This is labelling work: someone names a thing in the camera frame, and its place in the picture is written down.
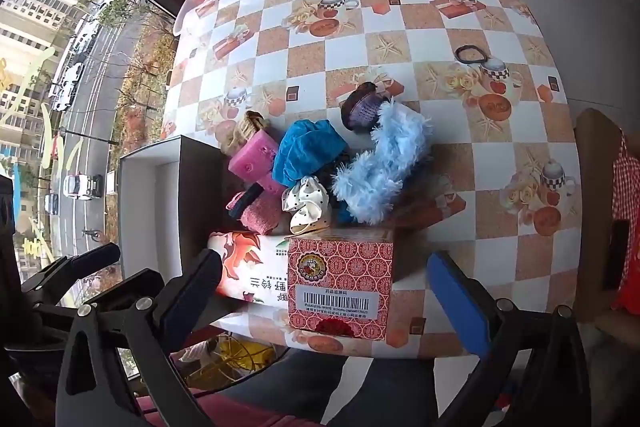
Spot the white open cardboard box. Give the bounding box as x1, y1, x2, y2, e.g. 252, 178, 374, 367
117, 134, 236, 278

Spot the checkered printed tablecloth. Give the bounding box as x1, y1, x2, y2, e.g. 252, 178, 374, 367
160, 0, 583, 358

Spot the black hair tie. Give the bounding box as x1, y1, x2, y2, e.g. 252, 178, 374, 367
454, 44, 488, 64

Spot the person's dark trouser leg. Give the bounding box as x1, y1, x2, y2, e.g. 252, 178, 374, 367
220, 349, 451, 427

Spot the pink sponge block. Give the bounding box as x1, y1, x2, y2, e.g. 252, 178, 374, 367
257, 174, 288, 198
228, 129, 280, 182

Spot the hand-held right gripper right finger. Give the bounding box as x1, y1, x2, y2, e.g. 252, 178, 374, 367
426, 251, 607, 427

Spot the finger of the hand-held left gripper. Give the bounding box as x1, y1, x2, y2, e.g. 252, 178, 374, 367
20, 243, 122, 303
30, 269, 166, 350

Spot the red checked cloth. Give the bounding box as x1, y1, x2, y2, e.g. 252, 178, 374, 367
612, 134, 640, 315

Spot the leopard print scrunchie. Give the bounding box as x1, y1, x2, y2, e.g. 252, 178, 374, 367
340, 82, 393, 135

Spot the blue velvet scrunchie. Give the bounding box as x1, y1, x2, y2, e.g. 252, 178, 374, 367
272, 119, 351, 188

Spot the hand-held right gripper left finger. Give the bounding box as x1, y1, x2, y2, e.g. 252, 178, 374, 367
56, 249, 224, 427

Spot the red patterned carton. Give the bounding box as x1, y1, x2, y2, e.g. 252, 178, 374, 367
287, 227, 396, 342

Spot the yellow plastic item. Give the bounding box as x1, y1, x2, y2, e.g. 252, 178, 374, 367
210, 339, 278, 375

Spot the red striped navy sock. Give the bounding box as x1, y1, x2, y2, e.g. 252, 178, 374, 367
226, 184, 291, 235

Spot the cream polka dot scrunchie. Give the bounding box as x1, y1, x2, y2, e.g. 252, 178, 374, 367
281, 176, 332, 233

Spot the brown wooden chair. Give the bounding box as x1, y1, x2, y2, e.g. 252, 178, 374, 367
574, 108, 640, 323

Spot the floral tissue box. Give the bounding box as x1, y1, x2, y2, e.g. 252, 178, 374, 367
207, 231, 296, 308

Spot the person's maroon top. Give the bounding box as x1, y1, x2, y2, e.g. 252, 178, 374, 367
135, 387, 236, 427

